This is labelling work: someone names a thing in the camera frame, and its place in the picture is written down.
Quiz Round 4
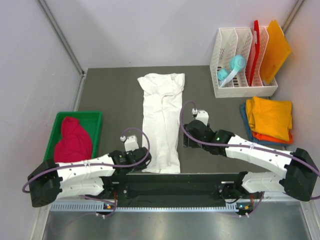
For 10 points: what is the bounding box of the orange folded t-shirt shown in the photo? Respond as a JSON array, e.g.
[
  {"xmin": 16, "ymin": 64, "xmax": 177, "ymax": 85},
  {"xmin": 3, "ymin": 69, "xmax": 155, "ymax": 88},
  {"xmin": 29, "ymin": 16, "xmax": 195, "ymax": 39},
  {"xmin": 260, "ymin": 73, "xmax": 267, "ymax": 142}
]
[{"xmin": 251, "ymin": 131, "xmax": 294, "ymax": 145}]

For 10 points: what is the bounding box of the green plastic bin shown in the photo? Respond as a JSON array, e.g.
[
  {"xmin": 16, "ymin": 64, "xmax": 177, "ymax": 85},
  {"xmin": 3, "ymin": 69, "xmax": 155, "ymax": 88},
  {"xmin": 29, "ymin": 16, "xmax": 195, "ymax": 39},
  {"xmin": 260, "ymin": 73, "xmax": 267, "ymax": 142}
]
[{"xmin": 44, "ymin": 111, "xmax": 103, "ymax": 161}]

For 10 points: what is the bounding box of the grey slotted cable duct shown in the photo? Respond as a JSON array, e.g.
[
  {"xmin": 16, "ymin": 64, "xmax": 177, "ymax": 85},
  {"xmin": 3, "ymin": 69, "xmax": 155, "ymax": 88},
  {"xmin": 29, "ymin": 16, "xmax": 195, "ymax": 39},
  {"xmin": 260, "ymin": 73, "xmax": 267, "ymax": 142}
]
[{"xmin": 49, "ymin": 201, "xmax": 251, "ymax": 213}]

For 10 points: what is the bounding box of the yellow folded t-shirt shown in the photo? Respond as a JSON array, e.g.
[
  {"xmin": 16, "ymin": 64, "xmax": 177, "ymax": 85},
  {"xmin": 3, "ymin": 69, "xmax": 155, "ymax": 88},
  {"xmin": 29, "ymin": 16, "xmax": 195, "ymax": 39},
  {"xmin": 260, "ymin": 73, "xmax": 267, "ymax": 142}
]
[{"xmin": 245, "ymin": 96, "xmax": 293, "ymax": 142}]

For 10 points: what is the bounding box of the magenta t-shirt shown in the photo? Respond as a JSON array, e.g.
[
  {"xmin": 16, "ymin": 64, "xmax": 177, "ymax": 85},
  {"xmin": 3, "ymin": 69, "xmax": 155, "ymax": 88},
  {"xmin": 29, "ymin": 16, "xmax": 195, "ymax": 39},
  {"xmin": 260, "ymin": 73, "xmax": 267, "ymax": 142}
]
[{"xmin": 53, "ymin": 116, "xmax": 93, "ymax": 163}]

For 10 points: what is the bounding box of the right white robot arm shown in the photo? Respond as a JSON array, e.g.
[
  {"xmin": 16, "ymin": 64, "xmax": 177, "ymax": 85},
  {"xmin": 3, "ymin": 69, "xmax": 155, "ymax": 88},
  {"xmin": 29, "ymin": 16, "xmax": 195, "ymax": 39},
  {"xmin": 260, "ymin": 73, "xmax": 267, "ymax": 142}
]
[{"xmin": 181, "ymin": 120, "xmax": 320, "ymax": 202}]

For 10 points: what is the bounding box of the white t-shirt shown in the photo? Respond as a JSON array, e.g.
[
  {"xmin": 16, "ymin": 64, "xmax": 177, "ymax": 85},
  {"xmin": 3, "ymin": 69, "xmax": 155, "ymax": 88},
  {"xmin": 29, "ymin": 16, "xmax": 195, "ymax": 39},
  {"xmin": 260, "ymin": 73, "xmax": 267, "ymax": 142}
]
[{"xmin": 137, "ymin": 73, "xmax": 185, "ymax": 174}]

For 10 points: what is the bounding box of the white file organizer rack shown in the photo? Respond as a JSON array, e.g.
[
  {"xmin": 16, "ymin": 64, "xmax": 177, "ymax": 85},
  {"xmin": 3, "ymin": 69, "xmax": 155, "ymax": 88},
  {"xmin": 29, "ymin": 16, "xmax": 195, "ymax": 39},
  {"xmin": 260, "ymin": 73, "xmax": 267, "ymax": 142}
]
[{"xmin": 209, "ymin": 27, "xmax": 278, "ymax": 98}]

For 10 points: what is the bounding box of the blue folded t-shirt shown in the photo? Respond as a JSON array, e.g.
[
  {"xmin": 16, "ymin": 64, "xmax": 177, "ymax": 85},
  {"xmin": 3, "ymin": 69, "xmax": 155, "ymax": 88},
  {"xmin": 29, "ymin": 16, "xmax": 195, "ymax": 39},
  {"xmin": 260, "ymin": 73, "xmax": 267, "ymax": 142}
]
[{"xmin": 240, "ymin": 103, "xmax": 293, "ymax": 147}]

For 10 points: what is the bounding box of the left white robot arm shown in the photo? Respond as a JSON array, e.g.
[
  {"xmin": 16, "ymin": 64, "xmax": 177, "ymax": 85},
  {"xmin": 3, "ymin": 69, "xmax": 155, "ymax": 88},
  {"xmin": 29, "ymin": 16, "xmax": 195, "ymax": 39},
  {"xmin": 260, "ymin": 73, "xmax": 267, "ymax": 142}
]
[{"xmin": 22, "ymin": 147, "xmax": 152, "ymax": 208}]

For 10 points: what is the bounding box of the red folder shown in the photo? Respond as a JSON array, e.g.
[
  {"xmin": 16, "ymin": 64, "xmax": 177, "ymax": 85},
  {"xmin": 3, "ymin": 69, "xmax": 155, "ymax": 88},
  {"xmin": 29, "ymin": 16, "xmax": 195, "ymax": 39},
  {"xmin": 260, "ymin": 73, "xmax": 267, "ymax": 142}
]
[{"xmin": 245, "ymin": 20, "xmax": 261, "ymax": 87}]

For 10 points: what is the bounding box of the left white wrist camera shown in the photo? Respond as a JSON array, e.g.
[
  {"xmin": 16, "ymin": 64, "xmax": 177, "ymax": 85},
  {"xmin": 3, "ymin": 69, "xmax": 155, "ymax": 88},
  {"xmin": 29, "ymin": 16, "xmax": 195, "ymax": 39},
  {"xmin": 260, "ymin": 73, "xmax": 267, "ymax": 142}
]
[{"xmin": 120, "ymin": 135, "xmax": 139, "ymax": 152}]

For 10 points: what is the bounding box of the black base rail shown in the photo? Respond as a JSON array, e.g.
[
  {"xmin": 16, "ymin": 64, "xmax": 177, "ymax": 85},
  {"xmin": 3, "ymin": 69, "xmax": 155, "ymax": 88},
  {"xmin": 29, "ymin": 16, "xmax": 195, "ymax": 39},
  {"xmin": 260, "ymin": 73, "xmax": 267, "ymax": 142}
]
[{"xmin": 102, "ymin": 173, "xmax": 261, "ymax": 208}]

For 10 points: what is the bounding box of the orange folder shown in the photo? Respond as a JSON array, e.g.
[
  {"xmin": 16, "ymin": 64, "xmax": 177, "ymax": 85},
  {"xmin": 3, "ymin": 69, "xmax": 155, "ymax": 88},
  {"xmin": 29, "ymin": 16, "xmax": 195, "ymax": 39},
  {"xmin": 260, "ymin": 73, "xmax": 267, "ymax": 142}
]
[{"xmin": 260, "ymin": 20, "xmax": 292, "ymax": 85}]

